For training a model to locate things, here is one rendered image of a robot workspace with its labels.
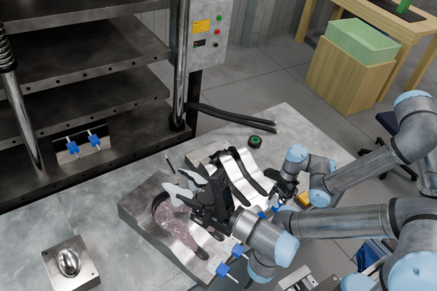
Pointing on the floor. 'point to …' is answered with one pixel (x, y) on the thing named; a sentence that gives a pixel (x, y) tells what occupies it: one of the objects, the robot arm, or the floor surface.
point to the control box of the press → (202, 39)
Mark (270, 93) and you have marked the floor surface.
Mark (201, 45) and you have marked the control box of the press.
